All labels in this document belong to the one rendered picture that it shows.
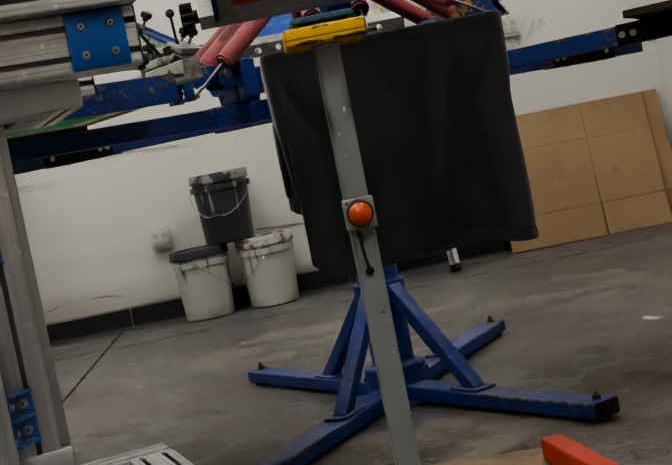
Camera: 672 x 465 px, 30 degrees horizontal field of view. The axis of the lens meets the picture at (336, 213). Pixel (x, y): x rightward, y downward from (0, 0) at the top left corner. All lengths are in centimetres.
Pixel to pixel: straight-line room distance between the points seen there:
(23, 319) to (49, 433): 19
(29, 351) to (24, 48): 51
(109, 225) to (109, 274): 27
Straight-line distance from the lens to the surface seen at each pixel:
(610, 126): 712
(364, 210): 196
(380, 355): 203
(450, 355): 345
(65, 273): 703
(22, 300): 210
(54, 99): 200
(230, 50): 339
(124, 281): 699
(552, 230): 694
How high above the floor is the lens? 76
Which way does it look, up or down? 3 degrees down
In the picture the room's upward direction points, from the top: 11 degrees counter-clockwise
